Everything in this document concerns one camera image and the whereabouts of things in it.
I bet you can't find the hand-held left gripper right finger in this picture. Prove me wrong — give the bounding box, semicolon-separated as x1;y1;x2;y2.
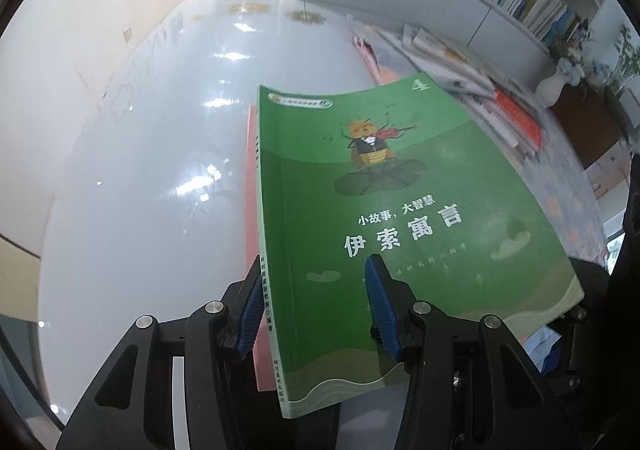
364;254;591;450

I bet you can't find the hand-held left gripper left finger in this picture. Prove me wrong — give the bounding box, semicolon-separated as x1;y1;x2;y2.
55;270;264;450

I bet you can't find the dark green book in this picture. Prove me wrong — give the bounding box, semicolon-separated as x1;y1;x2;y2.
256;72;586;420

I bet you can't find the patterned tablecloth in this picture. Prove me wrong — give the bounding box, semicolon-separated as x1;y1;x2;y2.
500;120;613;276

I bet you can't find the red book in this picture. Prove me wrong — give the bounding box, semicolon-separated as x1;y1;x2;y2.
492;89;544;152

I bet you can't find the thin pink book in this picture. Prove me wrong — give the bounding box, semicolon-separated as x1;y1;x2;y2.
351;29;403;87

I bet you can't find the white vase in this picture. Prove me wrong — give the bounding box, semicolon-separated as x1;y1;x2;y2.
535;69;572;107

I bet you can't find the brown wooden cabinet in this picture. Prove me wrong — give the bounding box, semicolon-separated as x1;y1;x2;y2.
552;80;636;171

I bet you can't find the green potted plant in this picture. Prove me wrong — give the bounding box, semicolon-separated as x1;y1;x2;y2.
605;25;640;96

